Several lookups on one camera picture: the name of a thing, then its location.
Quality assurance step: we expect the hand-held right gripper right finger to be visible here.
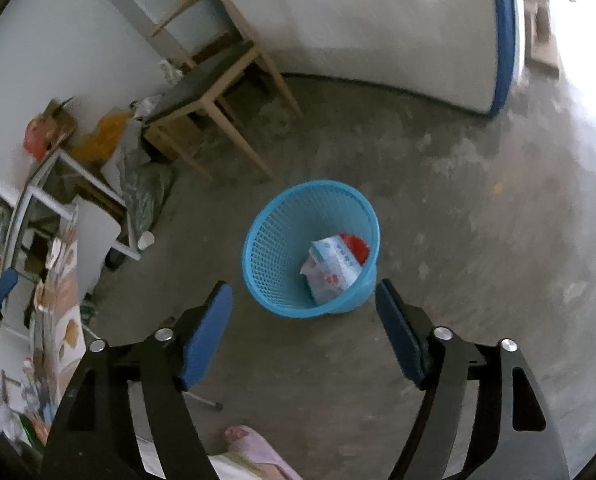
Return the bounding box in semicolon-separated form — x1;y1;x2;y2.
375;279;571;480

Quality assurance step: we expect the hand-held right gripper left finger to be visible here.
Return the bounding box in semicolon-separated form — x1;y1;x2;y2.
40;281;233;480

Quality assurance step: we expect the white pink printed packet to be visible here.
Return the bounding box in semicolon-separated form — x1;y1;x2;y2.
300;235;363;306

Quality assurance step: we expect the blue plastic basket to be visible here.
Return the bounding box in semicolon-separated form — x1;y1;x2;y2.
242;179;381;320

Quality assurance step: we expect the red packet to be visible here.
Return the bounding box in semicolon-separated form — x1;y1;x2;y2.
339;232;369;265

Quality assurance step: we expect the patterned folding table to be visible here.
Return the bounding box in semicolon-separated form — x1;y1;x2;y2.
25;220;223;453

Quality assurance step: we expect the white shelf table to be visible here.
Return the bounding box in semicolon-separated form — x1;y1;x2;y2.
2;147;143;281

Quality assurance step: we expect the pink slipper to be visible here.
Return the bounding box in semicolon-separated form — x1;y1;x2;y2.
223;425;303;480

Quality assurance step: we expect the red plastic bag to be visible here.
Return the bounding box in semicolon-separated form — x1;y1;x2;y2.
24;115;53;161

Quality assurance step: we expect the cardboard box on shelf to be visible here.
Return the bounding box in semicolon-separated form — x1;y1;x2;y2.
42;97;78;151

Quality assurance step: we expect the grey woven sack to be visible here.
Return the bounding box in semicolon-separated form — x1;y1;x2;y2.
120;147;176;231

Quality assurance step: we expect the yellow plastic bag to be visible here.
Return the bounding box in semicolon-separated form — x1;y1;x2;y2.
72;112;133;161

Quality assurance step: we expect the wooden chair with dark seat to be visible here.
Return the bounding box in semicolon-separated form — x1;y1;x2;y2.
140;0;303;183

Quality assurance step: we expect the white mattress with blue edge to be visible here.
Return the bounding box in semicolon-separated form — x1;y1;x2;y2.
198;0;521;118

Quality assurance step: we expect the wooden furniture piece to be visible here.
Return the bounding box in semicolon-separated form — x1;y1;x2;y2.
525;0;561;68

